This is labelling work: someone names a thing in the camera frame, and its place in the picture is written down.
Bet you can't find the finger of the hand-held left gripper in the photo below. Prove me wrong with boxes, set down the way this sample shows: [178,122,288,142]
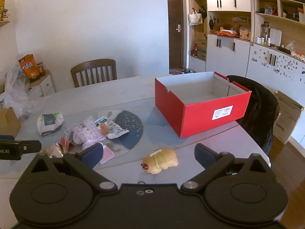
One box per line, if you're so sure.
[21,140,42,154]

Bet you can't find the grey cardboard box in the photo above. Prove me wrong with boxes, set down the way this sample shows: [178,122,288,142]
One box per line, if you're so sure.
[154,71,252,139]

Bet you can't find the white packet with orange figure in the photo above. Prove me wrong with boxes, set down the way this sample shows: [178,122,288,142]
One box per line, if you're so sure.
[94,117,129,139]

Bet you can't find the white marble desktop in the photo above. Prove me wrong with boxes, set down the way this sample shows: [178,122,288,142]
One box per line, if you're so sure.
[0,73,272,196]

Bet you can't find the white cabinet with magnets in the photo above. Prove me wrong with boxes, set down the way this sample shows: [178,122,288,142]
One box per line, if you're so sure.
[246,42,305,96]

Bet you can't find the clear plastic bags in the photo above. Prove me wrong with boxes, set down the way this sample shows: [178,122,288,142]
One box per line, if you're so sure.
[0,65,34,120]

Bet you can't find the dark blue placemat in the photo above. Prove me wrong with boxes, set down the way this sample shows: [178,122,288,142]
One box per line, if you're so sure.
[112,110,144,149]

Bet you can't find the white lower cabinet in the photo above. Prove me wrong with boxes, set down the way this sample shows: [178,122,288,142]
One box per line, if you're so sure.
[205,33,250,77]

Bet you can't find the printed cardboard carton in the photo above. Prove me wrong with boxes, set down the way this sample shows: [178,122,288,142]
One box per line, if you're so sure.
[197,39,207,59]

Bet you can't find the large flat cardboard box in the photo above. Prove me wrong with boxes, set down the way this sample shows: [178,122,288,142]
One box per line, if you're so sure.
[272,90,304,145]

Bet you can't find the brown door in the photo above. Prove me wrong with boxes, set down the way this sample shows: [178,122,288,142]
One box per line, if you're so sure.
[166,0,186,71]

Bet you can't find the orange snack bag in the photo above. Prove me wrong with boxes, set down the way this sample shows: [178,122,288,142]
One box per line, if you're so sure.
[18,54,40,80]

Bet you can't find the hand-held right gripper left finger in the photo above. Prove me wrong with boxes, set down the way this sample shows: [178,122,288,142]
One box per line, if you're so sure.
[25,143,118,193]

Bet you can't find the orange flat package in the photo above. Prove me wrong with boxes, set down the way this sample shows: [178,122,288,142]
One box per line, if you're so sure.
[214,29,239,37]

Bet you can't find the white tote bag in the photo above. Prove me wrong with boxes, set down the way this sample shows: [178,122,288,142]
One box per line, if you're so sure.
[188,8,203,25]

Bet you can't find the brown wooden chair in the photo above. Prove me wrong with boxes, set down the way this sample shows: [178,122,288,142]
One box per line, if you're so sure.
[71,59,117,88]

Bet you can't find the clear printed plastic packet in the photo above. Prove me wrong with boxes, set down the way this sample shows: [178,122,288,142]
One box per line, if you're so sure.
[71,116,106,151]

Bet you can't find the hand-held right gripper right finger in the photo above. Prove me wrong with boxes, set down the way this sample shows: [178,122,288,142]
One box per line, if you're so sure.
[181,144,273,192]

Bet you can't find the gold foil packet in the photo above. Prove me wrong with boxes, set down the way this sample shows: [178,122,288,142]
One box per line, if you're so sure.
[40,142,68,158]

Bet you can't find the small brown cardboard box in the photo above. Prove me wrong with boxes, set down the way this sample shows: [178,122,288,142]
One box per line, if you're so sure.
[0,107,21,137]

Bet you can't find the wooden shelf unit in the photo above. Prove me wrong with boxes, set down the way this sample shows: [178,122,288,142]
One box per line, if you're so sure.
[253,0,305,53]

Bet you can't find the black jacket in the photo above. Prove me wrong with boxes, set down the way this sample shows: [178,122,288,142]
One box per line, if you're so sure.
[226,75,279,156]

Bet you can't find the white storage containers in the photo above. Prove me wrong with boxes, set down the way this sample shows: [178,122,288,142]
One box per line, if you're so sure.
[270,28,282,47]

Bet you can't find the small white side cabinet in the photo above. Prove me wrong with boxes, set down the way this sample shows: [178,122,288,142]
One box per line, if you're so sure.
[28,70,56,97]

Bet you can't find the small pink bag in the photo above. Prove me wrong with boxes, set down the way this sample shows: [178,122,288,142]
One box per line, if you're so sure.
[100,143,115,164]

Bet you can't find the wooden model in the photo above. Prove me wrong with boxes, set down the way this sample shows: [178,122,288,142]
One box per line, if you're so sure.
[239,27,251,41]

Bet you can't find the white wet wipes pack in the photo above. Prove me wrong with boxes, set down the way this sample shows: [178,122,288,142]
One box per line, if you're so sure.
[36,112,64,137]

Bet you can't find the tan plush animal toy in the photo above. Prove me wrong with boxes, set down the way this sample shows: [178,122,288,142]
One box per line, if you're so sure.
[142,148,179,174]

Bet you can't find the tall glass bottle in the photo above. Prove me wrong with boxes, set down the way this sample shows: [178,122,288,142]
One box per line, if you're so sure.
[261,24,269,44]

